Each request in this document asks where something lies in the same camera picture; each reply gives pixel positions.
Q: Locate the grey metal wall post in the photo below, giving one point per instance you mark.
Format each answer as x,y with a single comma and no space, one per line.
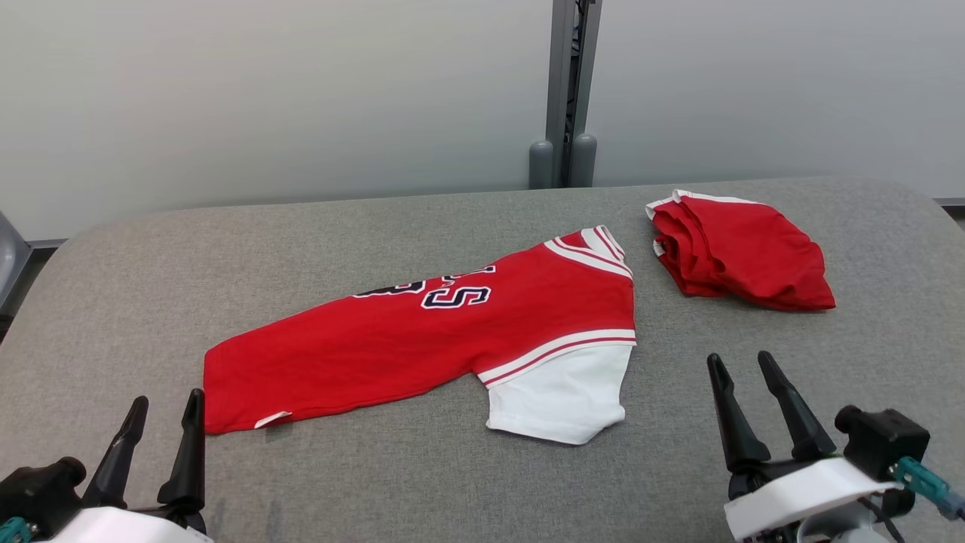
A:
573,60

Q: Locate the grey cylindrical post foot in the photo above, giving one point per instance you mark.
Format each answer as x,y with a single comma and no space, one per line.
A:
583,162
541,166

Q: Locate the red jersey white sleeves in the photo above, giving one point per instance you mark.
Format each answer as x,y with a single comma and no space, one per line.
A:
377,347

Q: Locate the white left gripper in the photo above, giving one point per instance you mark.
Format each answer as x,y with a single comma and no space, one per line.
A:
121,528

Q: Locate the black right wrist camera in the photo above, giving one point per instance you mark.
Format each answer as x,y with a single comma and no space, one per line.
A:
882,441

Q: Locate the grey plastic chair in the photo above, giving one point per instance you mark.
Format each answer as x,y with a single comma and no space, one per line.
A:
9,256

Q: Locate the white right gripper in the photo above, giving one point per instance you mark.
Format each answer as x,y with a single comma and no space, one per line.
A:
799,490

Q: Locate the red shorts white hem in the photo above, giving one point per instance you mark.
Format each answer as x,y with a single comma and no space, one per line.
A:
754,249

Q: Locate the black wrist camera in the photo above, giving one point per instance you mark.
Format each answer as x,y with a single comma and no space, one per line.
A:
882,441
41,490

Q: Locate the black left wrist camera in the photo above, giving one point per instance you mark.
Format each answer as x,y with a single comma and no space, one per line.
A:
41,490

